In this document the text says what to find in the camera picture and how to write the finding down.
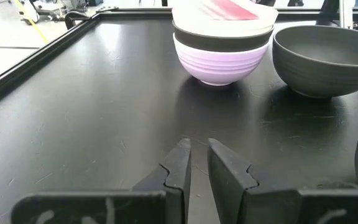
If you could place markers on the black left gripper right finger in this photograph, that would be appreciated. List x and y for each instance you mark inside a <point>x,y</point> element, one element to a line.
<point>291,208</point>

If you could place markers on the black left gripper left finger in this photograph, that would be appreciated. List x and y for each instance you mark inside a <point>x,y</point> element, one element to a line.
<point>104,208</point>

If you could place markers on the lilac ribbed bowl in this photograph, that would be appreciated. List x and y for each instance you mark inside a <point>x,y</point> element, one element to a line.
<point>219,68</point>

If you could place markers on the white bowl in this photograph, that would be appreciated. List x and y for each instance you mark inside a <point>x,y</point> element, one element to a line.
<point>197,25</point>

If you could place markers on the black vertical frame post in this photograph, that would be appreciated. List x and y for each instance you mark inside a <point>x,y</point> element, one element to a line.
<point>328,12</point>

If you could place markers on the silver frame bracket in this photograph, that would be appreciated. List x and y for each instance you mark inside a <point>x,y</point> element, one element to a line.
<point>346,12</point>

